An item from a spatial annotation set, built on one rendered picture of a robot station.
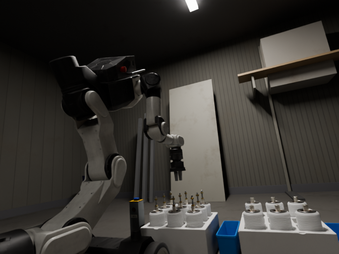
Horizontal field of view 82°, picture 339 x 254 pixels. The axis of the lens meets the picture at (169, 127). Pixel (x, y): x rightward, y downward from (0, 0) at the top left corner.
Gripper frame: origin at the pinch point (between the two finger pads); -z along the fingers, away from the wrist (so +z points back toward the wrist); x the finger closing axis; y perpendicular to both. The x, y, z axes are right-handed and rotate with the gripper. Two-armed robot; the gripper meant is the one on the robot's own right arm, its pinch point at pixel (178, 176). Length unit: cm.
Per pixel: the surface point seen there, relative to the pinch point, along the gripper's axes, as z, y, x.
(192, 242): -33.4, -19.4, -12.2
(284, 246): -33, -58, 6
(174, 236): -30.9, -10.2, -16.7
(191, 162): 14, 114, 141
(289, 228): -27, -59, 12
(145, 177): -3, 194, 103
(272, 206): -22, -45, 30
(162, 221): -25.1, 0.7, -15.5
